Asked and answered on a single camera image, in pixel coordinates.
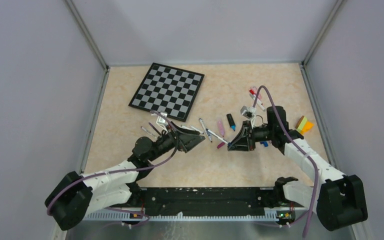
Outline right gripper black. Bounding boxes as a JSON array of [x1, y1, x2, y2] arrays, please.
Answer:
[[228, 120, 275, 152]]

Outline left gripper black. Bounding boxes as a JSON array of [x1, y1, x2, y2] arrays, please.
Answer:
[[147, 121, 205, 162]]

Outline blue wide marker cap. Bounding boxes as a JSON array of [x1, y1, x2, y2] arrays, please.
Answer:
[[260, 141, 269, 147]]

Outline white marker blue cap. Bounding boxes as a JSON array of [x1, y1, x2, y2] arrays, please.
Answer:
[[198, 118, 213, 143]]

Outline black highlighter blue cap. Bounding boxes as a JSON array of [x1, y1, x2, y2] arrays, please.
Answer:
[[226, 113, 236, 131]]

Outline lilac highlighter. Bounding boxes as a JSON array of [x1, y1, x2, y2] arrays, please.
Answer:
[[216, 118, 226, 137]]

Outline white marker red cap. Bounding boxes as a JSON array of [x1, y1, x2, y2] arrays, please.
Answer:
[[248, 88, 266, 112]]

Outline purple gel pen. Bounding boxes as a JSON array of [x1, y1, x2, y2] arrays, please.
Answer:
[[148, 122, 162, 136]]

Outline thin marker pink cap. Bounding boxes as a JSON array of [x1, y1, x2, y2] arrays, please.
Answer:
[[250, 86, 262, 100]]

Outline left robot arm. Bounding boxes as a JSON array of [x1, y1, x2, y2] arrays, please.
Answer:
[[44, 129, 205, 231]]

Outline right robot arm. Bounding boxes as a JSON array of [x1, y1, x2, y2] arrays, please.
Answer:
[[227, 106, 368, 231]]

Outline black grey chessboard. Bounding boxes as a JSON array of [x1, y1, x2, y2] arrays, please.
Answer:
[[128, 62, 205, 122]]

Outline yellow orange block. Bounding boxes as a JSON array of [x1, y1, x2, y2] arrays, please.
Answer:
[[295, 115, 314, 135]]

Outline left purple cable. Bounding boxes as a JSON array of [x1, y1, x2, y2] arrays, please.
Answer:
[[46, 110, 180, 229]]

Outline purple cable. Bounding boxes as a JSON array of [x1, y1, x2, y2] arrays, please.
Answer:
[[252, 85, 319, 238], [46, 110, 180, 229]]

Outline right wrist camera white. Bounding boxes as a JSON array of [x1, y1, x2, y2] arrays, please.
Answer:
[[240, 105, 257, 126]]

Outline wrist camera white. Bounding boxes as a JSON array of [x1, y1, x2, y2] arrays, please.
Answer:
[[240, 105, 257, 126], [151, 112, 169, 131]]

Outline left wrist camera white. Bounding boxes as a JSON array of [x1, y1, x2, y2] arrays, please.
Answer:
[[151, 112, 169, 131]]

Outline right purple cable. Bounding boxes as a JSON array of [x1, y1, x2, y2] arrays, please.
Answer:
[[252, 85, 319, 238]]

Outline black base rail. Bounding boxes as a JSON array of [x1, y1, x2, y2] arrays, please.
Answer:
[[113, 187, 300, 217]]

